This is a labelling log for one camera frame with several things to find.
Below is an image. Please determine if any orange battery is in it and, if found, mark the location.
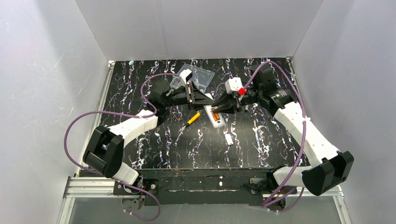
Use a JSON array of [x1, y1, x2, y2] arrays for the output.
[[212, 113, 220, 122]]

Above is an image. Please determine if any white remote control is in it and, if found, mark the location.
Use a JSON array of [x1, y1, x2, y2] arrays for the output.
[[204, 105, 225, 128]]

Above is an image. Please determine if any white battery cover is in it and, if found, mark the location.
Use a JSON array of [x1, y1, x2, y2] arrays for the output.
[[225, 133, 233, 146]]

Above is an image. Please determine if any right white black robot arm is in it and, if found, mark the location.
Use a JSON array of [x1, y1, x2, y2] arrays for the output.
[[213, 61, 354, 196]]

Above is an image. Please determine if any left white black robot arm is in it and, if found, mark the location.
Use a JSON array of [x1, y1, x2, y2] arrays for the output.
[[83, 79, 214, 184]]

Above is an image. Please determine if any clear plastic parts organizer box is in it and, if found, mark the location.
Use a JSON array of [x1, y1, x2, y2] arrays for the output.
[[178, 64, 215, 93]]

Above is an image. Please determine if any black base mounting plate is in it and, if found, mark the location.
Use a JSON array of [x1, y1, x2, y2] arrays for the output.
[[113, 168, 298, 207]]

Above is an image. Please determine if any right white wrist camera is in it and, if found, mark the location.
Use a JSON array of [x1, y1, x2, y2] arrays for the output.
[[225, 77, 247, 96]]

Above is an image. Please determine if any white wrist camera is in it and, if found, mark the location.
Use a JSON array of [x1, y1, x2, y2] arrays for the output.
[[225, 77, 247, 96], [179, 69, 193, 86]]

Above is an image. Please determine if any yellow handled screwdriver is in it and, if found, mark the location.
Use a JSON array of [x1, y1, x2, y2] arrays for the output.
[[174, 112, 201, 146]]

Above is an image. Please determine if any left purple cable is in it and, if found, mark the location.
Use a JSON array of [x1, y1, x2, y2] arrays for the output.
[[64, 73, 181, 222]]

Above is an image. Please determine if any purple cable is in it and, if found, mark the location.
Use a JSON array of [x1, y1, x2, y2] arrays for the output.
[[244, 61, 307, 213], [64, 73, 181, 222]]

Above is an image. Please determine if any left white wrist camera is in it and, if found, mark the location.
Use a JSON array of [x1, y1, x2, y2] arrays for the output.
[[179, 69, 193, 86]]

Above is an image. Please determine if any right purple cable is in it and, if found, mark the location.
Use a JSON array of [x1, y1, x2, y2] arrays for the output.
[[244, 61, 307, 213]]

